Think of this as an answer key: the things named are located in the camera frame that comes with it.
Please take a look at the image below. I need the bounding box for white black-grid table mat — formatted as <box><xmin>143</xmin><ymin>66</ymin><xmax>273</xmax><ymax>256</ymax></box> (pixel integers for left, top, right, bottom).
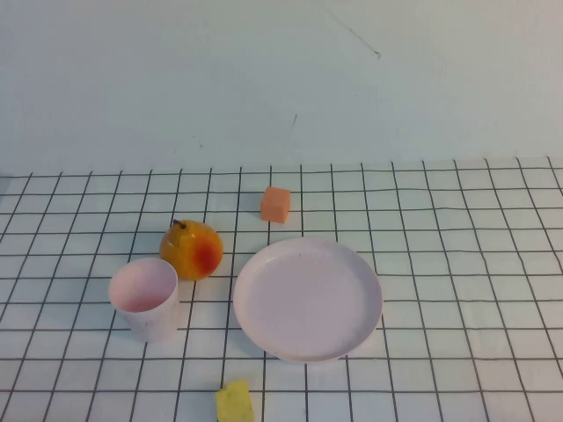
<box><xmin>0</xmin><ymin>156</ymin><xmax>563</xmax><ymax>422</ymax></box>

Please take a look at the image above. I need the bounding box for pink plastic cup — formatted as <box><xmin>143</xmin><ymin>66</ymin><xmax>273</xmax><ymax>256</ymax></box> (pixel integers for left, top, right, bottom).
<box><xmin>108</xmin><ymin>258</ymin><xmax>180</xmax><ymax>344</ymax></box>

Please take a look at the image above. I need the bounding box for yellow sponge piece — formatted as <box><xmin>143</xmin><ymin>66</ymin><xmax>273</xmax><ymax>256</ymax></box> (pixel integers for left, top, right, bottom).
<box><xmin>215</xmin><ymin>379</ymin><xmax>254</xmax><ymax>422</ymax></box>

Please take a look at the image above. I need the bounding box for yellow-orange toy pear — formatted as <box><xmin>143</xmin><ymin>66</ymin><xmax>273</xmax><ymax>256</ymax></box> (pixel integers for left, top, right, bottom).
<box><xmin>158</xmin><ymin>219</ymin><xmax>224</xmax><ymax>281</ymax></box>

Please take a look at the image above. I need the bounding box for pink round plate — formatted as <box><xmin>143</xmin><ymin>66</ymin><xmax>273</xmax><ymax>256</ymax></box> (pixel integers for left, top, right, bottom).
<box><xmin>232</xmin><ymin>237</ymin><xmax>383</xmax><ymax>364</ymax></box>

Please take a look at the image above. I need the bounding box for orange foam cube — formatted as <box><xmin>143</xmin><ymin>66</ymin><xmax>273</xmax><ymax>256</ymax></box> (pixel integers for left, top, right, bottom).
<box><xmin>260</xmin><ymin>186</ymin><xmax>292</xmax><ymax>224</ymax></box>

